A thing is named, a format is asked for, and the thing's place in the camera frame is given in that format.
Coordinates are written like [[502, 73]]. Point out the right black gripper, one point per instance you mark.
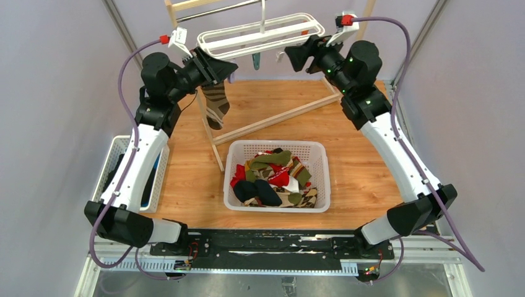
[[315, 47]]

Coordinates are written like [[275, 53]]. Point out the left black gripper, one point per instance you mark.
[[213, 70]]

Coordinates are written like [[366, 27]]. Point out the brown striped sock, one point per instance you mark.
[[217, 105]]

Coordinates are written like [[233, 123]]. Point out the white plastic clip hanger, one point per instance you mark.
[[257, 37]]

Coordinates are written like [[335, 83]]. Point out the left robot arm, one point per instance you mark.
[[116, 216]]

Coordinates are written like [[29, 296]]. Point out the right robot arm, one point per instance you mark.
[[425, 198]]

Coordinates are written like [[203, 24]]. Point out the purple hanger clip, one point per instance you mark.
[[231, 78]]

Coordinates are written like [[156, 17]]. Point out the teal hanger clip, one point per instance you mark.
[[256, 60]]

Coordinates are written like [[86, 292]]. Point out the pile of colourful socks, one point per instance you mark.
[[273, 179]]

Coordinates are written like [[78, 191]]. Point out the white centre laundry basket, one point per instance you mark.
[[311, 154]]

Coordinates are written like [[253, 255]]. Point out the white laundry basket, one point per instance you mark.
[[311, 154], [118, 146]]

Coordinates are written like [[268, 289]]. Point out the white left laundry basket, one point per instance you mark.
[[118, 146]]

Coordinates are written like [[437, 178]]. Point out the dark clothes in left basket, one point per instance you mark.
[[149, 184]]

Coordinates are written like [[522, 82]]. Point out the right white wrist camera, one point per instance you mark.
[[346, 26]]

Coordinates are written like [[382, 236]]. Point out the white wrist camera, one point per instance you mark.
[[177, 42], [346, 26]]

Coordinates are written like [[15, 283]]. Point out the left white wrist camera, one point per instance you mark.
[[177, 42]]

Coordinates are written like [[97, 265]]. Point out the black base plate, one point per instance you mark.
[[274, 250]]

